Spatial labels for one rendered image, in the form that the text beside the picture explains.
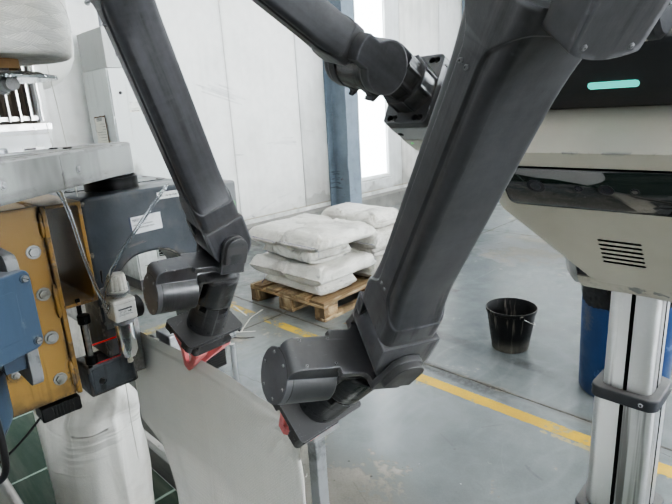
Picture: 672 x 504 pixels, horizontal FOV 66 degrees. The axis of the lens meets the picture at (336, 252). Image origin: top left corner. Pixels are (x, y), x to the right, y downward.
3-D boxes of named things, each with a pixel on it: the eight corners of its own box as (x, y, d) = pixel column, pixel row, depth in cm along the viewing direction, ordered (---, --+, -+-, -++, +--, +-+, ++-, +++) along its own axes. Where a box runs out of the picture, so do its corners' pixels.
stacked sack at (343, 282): (359, 284, 400) (359, 269, 397) (318, 300, 370) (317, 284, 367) (301, 269, 445) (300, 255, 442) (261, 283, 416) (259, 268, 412)
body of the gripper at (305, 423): (265, 398, 60) (293, 372, 55) (327, 366, 67) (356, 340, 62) (294, 449, 58) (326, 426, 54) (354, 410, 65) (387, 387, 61)
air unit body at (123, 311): (152, 358, 88) (137, 271, 84) (124, 369, 85) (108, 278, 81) (139, 351, 91) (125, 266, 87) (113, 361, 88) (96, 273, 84)
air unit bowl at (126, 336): (142, 355, 87) (136, 320, 85) (124, 361, 85) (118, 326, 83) (134, 350, 89) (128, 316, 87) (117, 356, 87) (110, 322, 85)
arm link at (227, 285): (248, 277, 74) (231, 252, 78) (203, 283, 70) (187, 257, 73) (236, 311, 78) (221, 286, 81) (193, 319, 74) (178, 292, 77)
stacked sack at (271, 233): (340, 232, 422) (339, 214, 418) (274, 250, 379) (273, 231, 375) (306, 225, 453) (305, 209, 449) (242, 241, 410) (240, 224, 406)
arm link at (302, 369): (432, 365, 49) (398, 291, 54) (330, 371, 43) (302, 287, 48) (368, 421, 56) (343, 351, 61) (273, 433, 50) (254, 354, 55)
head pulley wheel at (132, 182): (147, 187, 93) (145, 173, 92) (96, 195, 86) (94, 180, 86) (125, 184, 99) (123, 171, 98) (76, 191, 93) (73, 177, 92)
